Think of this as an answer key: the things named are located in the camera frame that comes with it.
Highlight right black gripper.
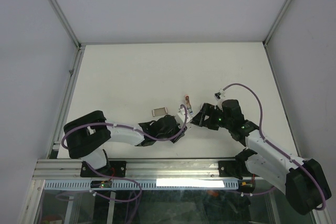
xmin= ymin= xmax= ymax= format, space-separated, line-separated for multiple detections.
xmin=191 ymin=103 xmax=232 ymax=131

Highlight pink white mini stapler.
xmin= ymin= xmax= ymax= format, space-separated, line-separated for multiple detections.
xmin=184 ymin=94 xmax=194 ymax=115

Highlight red white staple box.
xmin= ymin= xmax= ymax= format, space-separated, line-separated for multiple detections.
xmin=152 ymin=107 xmax=168 ymax=117

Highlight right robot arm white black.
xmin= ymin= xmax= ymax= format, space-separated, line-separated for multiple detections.
xmin=191 ymin=100 xmax=332 ymax=215

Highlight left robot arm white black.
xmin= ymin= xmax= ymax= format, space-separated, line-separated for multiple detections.
xmin=61 ymin=106 xmax=191 ymax=176

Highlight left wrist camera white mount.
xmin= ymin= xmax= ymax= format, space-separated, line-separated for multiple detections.
xmin=175 ymin=104 xmax=192 ymax=125

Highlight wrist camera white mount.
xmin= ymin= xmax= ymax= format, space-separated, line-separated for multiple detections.
xmin=175 ymin=104 xmax=192 ymax=125
xmin=214 ymin=89 xmax=226 ymax=101

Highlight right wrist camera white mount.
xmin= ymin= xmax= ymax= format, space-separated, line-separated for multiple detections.
xmin=214 ymin=89 xmax=226 ymax=101

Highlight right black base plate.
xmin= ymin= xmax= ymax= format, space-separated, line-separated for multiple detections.
xmin=218 ymin=160 xmax=253 ymax=180

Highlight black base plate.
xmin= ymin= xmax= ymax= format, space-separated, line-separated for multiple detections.
xmin=80 ymin=161 xmax=127 ymax=177
xmin=218 ymin=160 xmax=253 ymax=180

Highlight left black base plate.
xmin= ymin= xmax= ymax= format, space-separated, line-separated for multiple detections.
xmin=80 ymin=161 xmax=127 ymax=177

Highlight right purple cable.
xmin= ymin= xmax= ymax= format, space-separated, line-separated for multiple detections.
xmin=223 ymin=83 xmax=328 ymax=211

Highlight aluminium front rail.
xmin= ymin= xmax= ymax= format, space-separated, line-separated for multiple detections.
xmin=33 ymin=158 xmax=234 ymax=180

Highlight white slotted cable duct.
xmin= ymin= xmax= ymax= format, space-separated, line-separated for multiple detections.
xmin=44 ymin=178 xmax=238 ymax=191

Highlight right aluminium frame post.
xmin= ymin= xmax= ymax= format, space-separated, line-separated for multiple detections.
xmin=263 ymin=0 xmax=293 ymax=48

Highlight aluminium frame post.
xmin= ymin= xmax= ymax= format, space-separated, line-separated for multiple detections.
xmin=263 ymin=0 xmax=293 ymax=48
xmin=48 ymin=0 xmax=81 ymax=49

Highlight left aluminium frame post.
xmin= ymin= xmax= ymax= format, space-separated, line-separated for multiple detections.
xmin=48 ymin=0 xmax=81 ymax=49

